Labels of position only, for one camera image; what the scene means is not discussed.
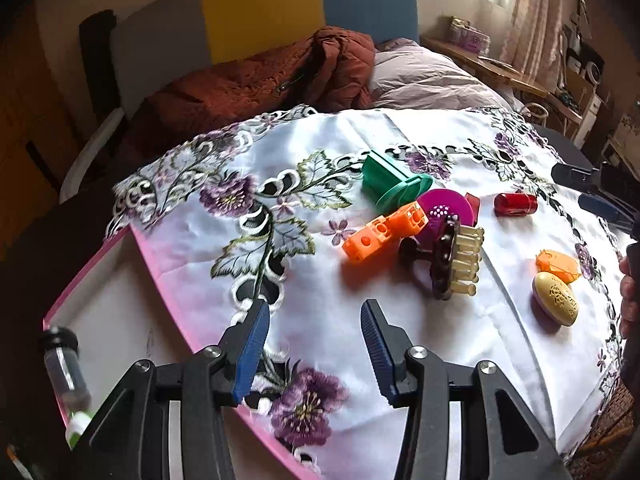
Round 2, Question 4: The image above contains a cardboard box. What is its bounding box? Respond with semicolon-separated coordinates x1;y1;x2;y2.
564;74;602;113

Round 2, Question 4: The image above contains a person's right hand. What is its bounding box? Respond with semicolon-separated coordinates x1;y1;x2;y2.
619;257;640;342

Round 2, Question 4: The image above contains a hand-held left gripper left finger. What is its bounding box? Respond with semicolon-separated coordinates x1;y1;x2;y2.
75;300;271;480

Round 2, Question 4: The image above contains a beige curtain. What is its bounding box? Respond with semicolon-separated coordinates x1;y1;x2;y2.
509;0;573;73

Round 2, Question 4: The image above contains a wooden side table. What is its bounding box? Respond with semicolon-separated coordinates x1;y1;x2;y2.
420;35;586;128

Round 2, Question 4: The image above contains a pale pink pillow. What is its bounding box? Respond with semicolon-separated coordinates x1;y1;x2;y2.
370;40;526;113

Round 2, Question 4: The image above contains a green ribbed plastic piece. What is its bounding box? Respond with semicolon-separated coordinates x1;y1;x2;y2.
361;150;435;216

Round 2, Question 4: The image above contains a rust brown jacket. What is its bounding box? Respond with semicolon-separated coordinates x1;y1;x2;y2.
125;25;378;161

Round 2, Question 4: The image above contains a grey yellow blue headboard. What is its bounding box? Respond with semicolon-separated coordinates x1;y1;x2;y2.
110;0;421;116

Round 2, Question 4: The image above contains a black round speaker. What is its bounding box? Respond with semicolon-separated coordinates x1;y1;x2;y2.
582;59;606;86

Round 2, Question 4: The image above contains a brown woven mat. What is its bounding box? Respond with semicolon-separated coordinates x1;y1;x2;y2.
562;382;638;468

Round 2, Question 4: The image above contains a white green spray bottle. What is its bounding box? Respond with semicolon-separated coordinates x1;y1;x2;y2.
65;407;97;449

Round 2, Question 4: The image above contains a white tray with pink rim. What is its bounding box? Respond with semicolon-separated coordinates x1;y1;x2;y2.
42;222;321;480

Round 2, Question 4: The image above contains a white floral embroidered tablecloth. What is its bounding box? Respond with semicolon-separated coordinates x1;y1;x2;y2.
102;105;636;480

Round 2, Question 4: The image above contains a clear tube with black cap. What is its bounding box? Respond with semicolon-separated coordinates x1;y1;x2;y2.
40;327;94;411

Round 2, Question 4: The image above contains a magenta round plastic piece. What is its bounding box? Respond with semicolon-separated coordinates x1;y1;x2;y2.
415;188;477;253

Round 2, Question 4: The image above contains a black chair back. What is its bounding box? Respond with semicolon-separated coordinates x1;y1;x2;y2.
79;9;119;113

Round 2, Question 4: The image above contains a small orange plastic case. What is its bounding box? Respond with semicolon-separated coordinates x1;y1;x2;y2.
536;249;582;283

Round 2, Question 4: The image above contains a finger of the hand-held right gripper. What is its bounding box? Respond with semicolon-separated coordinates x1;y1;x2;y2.
577;192;640;236
551;161;640;196

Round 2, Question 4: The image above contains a red plastic block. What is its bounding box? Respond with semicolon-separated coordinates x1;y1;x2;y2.
494;191;539;218

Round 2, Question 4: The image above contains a brown brush with yellow bristles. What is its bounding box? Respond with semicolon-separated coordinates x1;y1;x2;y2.
398;220;486;301

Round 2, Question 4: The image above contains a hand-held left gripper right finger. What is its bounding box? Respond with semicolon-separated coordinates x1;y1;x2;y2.
360;299;571;480

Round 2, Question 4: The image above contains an orange plastic building block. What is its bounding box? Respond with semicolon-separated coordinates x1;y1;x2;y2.
342;201;430;264

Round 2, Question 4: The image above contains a yellow oval plastic case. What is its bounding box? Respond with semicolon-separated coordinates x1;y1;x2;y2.
531;271;580;328

